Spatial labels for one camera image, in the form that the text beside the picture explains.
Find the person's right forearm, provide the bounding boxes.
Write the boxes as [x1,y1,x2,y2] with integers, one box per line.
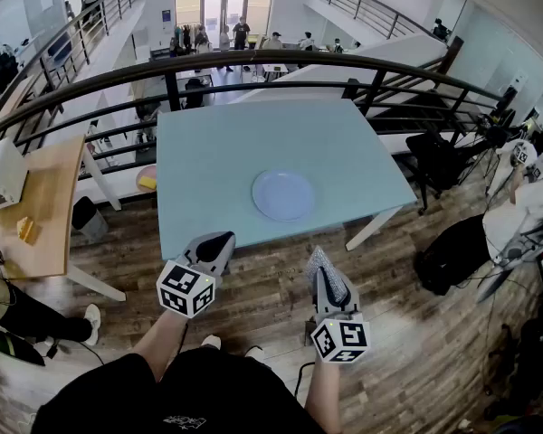
[303,358,344,434]

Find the tripod with equipment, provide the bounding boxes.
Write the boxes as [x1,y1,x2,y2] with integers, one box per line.
[459,110,530,198]

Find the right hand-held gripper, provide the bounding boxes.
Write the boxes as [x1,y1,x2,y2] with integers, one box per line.
[304,265,371,364]

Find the group of distant people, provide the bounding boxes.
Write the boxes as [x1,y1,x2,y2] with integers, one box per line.
[169,15,345,74]

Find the white table leg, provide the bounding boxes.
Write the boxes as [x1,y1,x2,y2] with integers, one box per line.
[345,205,405,251]

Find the white box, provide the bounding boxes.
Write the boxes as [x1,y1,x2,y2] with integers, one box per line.
[0,137,30,207]

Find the large pale blue plate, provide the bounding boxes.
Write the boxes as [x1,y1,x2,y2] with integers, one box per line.
[252,168,316,222]

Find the black office chair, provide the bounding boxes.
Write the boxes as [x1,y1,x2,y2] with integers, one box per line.
[405,131,470,216]

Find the black cable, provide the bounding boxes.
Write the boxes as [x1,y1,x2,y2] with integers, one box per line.
[293,362,319,398]

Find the person's black clothing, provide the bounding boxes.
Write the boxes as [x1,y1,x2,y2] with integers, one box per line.
[30,345,327,434]

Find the pink round stool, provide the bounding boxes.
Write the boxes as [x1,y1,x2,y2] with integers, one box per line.
[135,164,158,194]

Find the wooden side table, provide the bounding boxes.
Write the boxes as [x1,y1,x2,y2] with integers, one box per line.
[0,134,127,302]

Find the black curved metal railing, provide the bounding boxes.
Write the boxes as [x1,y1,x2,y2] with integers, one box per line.
[0,50,526,184]

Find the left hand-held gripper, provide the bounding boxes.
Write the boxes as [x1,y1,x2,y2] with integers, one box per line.
[156,231,236,319]

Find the person's left forearm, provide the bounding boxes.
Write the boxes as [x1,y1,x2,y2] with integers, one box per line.
[130,307,189,384]

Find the grey bin with black bag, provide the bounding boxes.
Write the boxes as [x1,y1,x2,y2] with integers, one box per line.
[71,195,110,245]

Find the glass entrance doors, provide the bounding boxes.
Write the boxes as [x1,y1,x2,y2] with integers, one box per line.
[175,0,275,49]

